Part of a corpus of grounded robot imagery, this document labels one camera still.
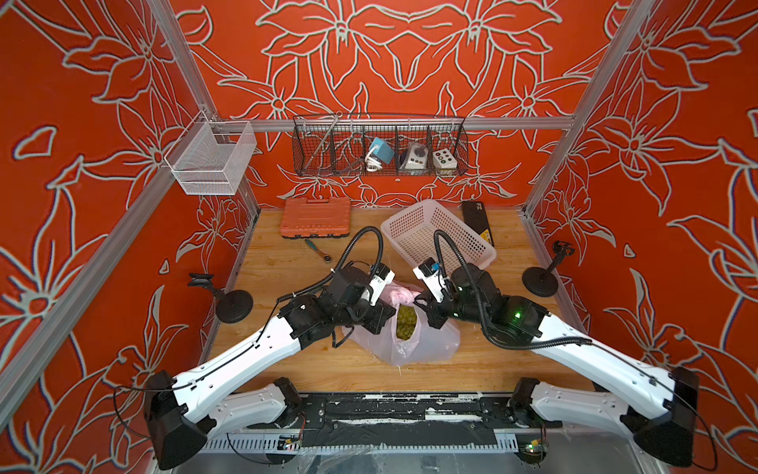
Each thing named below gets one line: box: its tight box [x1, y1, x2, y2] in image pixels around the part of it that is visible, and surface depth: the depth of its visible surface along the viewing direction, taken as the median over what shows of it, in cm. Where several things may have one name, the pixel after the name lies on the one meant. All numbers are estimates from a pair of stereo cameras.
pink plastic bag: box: [342, 280, 461, 367], surface depth 71 cm
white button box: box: [432, 148, 458, 169], surface depth 97 cm
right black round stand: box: [522, 240, 576, 298], surface depth 97 cm
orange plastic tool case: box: [279, 196, 352, 238], surface depth 113 cm
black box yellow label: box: [461, 201, 495, 247], surface depth 119 cm
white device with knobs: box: [404, 142, 429, 170], surface depth 93 cm
